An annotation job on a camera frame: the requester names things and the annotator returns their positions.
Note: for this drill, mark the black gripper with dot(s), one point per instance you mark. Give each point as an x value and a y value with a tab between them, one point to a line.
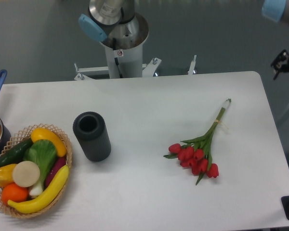
280	64

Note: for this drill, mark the red tulip bouquet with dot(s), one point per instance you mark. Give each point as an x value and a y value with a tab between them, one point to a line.
195	154

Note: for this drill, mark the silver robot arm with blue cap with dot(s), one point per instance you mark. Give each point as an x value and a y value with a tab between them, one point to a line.
114	23

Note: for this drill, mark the dark grey ribbed vase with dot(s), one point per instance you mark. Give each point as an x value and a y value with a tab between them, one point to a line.
91	133

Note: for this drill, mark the purple sweet potato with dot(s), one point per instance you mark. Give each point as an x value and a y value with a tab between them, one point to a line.
60	162

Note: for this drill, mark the yellow squash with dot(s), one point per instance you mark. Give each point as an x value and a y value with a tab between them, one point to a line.
46	134

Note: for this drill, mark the green bok choy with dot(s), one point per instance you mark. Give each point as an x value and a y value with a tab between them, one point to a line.
43	153

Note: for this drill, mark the yellow banana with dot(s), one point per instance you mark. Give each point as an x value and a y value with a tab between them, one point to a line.
46	197

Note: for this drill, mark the beige round slice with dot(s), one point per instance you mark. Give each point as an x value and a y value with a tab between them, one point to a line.
26	174

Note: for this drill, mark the green cucumber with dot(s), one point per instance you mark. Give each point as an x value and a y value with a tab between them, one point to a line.
16	153

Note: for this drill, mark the orange fruit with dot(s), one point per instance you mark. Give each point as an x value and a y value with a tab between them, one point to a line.
15	193

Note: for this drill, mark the yellow bell pepper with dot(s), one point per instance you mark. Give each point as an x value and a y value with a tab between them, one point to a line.
6	175

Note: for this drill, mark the woven wicker basket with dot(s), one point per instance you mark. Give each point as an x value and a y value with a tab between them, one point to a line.
23	135

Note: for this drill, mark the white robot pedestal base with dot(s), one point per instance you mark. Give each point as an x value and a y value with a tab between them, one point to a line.
121	64

